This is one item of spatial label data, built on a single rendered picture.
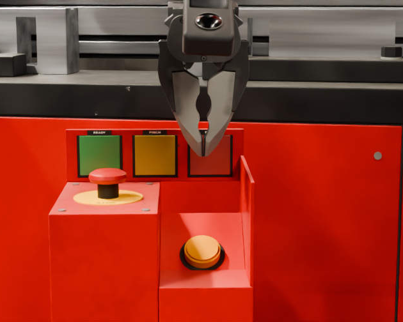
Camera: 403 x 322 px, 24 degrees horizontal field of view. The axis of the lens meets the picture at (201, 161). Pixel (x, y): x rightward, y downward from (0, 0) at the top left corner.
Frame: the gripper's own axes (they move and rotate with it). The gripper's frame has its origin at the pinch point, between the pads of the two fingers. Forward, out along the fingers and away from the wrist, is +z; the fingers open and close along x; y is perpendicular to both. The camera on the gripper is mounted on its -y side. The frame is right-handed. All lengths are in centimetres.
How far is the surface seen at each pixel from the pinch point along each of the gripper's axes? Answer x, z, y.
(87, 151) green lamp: 12.7, 3.1, 9.9
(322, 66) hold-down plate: -16.4, -3.3, 29.4
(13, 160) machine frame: 24.7, 9.5, 29.7
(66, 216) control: 13.3, 5.7, -5.6
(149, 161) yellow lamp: 5.8, 4.3, 9.8
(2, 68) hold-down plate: 27.0, -1.7, 37.8
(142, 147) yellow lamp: 6.6, 2.7, 10.0
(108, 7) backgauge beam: 14, -7, 68
